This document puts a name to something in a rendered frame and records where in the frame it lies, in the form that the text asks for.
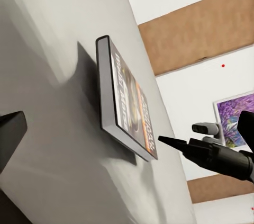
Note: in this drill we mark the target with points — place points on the sliding door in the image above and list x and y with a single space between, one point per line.
196 32
218 187

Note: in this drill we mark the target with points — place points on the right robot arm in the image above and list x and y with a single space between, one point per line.
210 154

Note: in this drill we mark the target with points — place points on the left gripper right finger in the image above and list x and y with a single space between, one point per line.
246 128

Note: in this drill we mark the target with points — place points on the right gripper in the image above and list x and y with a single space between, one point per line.
212 157

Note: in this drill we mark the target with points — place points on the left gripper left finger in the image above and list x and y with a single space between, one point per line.
12 129

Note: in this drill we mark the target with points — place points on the bed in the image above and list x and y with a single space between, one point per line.
66 170

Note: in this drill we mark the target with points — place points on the hardback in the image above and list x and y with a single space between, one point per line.
123 108

